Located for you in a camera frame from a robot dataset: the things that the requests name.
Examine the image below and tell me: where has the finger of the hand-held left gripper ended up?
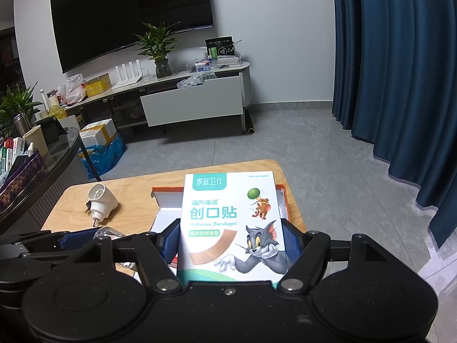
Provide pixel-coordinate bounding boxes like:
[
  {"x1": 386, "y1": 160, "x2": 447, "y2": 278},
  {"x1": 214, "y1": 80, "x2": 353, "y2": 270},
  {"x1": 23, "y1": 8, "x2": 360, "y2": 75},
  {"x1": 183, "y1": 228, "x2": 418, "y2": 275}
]
[{"x1": 0, "y1": 230, "x2": 101, "y2": 258}]

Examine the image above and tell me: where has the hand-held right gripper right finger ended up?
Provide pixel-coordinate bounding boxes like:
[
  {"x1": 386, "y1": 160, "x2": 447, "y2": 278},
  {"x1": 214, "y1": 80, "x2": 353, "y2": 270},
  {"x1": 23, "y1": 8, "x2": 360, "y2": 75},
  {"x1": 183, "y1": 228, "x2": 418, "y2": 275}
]
[{"x1": 278, "y1": 219, "x2": 392, "y2": 292}]

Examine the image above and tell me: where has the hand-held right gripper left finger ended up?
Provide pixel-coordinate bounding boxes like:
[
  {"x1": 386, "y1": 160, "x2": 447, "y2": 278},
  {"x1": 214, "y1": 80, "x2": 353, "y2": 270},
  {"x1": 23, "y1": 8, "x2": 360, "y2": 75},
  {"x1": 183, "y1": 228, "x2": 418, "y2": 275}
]
[{"x1": 73, "y1": 218, "x2": 183, "y2": 292}]

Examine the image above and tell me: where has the white box with orange rim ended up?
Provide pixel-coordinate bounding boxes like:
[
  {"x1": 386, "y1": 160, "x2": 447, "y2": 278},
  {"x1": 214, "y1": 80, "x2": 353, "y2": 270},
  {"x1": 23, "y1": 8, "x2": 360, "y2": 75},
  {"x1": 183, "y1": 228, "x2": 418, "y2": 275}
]
[{"x1": 150, "y1": 184, "x2": 298, "y2": 269}]

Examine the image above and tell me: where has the clear liquid bottle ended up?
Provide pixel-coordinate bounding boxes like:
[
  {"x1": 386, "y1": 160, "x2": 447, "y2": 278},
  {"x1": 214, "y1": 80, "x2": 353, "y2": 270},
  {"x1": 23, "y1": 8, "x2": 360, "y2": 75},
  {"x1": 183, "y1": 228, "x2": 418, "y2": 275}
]
[{"x1": 93, "y1": 226, "x2": 136, "y2": 270}]

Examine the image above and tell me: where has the white plug-in vaporizer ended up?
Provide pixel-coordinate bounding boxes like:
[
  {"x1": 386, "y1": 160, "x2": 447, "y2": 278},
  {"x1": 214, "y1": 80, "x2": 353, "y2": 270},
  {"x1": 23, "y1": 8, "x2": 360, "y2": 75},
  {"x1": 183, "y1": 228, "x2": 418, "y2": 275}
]
[{"x1": 84, "y1": 182, "x2": 119, "y2": 227}]

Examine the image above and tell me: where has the cartoon print bandage box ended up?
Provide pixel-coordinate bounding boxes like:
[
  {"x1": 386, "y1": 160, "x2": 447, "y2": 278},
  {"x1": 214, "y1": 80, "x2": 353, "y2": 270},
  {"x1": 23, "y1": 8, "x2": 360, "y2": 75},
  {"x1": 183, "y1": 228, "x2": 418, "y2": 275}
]
[{"x1": 176, "y1": 171, "x2": 286, "y2": 283}]

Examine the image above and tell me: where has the glass coffee table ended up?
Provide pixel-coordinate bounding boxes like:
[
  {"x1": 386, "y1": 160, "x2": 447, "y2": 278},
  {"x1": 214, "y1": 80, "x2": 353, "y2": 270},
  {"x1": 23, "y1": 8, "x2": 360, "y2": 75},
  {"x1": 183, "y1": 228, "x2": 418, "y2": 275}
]
[{"x1": 0, "y1": 126, "x2": 91, "y2": 237}]

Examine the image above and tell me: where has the purple patterned tray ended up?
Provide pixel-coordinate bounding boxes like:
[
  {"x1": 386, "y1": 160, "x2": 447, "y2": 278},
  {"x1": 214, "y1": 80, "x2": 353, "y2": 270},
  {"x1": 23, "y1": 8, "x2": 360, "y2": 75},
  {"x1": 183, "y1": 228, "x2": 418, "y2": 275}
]
[{"x1": 0, "y1": 153, "x2": 47, "y2": 216}]

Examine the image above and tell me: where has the blue plastic bag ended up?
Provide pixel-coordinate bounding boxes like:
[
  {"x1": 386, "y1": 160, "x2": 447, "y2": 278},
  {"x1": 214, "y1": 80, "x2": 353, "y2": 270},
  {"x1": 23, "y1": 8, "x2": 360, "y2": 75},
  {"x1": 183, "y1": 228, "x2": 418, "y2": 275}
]
[{"x1": 77, "y1": 135, "x2": 128, "y2": 180}]

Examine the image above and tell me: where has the row of medicine boxes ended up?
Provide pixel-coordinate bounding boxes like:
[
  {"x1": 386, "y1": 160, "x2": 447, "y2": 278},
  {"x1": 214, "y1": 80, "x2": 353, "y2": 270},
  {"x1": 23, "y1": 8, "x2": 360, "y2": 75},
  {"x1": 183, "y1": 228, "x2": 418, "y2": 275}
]
[{"x1": 0, "y1": 136, "x2": 30, "y2": 181}]

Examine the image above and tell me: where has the beige paper cup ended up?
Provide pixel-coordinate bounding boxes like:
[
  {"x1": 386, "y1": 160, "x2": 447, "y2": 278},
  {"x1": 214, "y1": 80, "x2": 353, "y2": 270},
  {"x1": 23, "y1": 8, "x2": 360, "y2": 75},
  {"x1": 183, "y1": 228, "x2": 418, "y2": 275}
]
[{"x1": 22, "y1": 125, "x2": 49, "y2": 157}]

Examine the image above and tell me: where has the white and yellow cardboard box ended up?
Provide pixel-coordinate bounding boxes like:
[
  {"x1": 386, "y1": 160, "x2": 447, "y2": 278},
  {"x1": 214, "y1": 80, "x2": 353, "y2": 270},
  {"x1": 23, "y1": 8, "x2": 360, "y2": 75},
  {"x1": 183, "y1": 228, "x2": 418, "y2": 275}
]
[{"x1": 79, "y1": 118, "x2": 118, "y2": 147}]

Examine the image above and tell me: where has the steel thermos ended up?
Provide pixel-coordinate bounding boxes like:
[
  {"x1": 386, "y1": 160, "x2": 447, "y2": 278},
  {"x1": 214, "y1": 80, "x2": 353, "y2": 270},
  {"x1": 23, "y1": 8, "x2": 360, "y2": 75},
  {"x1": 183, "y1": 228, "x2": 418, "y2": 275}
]
[{"x1": 13, "y1": 112, "x2": 33, "y2": 135}]

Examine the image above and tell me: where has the white television cabinet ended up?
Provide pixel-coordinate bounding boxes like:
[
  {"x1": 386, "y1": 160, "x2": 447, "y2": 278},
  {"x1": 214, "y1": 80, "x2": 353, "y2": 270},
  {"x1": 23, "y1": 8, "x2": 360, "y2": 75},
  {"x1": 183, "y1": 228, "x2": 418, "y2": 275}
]
[{"x1": 59, "y1": 61, "x2": 256, "y2": 137}]

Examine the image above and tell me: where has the white and red plastic bag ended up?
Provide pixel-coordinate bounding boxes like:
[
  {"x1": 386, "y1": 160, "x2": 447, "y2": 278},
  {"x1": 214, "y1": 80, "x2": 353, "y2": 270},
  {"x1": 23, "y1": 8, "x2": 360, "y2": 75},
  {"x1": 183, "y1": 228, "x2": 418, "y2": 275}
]
[{"x1": 57, "y1": 74, "x2": 88, "y2": 104}]

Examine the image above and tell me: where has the leafy green houseplant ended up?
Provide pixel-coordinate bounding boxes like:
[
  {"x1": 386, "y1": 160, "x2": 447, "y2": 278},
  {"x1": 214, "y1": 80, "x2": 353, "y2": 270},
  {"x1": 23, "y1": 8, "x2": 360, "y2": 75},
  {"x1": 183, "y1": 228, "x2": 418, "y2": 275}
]
[{"x1": 0, "y1": 82, "x2": 44, "y2": 129}]

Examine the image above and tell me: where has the clear plastic bag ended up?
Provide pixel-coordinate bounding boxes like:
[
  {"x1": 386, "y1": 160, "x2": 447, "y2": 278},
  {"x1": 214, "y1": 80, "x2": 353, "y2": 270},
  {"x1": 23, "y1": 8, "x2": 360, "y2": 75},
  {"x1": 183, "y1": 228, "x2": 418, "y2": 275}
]
[{"x1": 176, "y1": 75, "x2": 215, "y2": 89}]

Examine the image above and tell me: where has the white router with antennas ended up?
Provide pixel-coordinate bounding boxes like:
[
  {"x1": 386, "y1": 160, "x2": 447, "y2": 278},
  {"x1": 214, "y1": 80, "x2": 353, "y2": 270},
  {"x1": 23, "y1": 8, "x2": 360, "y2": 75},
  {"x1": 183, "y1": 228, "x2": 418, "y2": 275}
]
[{"x1": 112, "y1": 62, "x2": 144, "y2": 89}]

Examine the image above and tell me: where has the clear plastic container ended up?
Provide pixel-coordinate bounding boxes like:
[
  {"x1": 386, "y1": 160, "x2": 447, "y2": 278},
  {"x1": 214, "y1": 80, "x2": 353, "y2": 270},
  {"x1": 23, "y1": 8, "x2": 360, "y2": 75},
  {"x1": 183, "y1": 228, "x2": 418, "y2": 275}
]
[{"x1": 186, "y1": 57, "x2": 217, "y2": 74}]

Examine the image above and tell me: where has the blue curtain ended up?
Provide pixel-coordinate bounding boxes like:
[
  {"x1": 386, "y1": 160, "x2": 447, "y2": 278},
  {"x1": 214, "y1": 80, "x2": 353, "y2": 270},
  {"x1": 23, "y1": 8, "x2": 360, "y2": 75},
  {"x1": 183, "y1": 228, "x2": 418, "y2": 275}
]
[{"x1": 331, "y1": 0, "x2": 457, "y2": 250}]

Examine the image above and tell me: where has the potted plant in glass vase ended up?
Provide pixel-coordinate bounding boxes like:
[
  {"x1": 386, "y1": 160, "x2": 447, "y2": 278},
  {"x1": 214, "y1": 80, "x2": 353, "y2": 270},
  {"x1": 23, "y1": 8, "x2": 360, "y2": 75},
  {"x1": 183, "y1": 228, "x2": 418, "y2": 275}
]
[{"x1": 132, "y1": 21, "x2": 181, "y2": 79}]

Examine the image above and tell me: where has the black and green box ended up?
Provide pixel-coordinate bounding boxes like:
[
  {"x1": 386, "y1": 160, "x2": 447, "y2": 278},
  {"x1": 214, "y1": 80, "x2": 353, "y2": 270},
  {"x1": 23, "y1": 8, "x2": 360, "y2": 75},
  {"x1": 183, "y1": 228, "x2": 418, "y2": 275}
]
[{"x1": 205, "y1": 36, "x2": 238, "y2": 61}]

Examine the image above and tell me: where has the black flat television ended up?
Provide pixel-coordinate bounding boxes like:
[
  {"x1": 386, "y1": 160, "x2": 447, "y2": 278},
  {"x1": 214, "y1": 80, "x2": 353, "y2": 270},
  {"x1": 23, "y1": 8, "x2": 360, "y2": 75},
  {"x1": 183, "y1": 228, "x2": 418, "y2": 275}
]
[{"x1": 50, "y1": 0, "x2": 215, "y2": 75}]

